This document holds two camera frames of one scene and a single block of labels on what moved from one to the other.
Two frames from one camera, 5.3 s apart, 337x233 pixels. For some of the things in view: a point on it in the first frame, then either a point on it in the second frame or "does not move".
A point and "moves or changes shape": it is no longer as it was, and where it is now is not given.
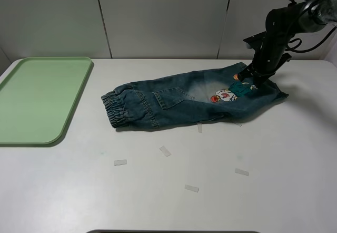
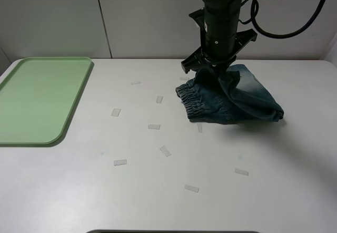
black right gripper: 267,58 -> 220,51
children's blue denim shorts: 185,98 moves or changes shape
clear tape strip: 119,162 does not move
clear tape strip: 199,125 does not move
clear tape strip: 191,188 does not move
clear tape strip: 165,151 does not move
